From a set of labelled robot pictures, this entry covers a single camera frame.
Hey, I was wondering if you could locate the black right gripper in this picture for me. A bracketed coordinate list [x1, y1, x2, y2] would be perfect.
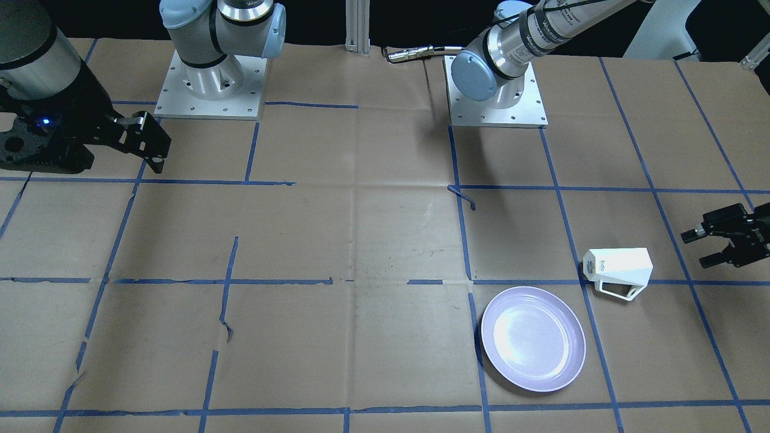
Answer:
[1, 61, 171, 174]

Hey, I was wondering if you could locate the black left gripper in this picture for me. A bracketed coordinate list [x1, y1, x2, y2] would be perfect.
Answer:
[681, 203, 769, 269]

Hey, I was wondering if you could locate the white faceted cup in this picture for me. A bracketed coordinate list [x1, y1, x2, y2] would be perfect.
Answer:
[582, 248, 653, 301]

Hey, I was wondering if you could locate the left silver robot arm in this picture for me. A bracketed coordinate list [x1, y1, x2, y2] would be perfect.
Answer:
[448, 1, 768, 268]

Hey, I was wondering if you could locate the lavender plate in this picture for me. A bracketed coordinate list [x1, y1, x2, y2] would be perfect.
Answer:
[479, 287, 588, 393]

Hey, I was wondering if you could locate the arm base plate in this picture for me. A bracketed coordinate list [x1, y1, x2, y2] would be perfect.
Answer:
[443, 57, 549, 128]
[154, 52, 268, 121]

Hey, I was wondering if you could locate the aluminium frame post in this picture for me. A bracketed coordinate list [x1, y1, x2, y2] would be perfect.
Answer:
[345, 0, 371, 57]

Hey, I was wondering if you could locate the braided metal cable connector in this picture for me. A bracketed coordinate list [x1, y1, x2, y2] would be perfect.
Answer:
[381, 46, 464, 64]

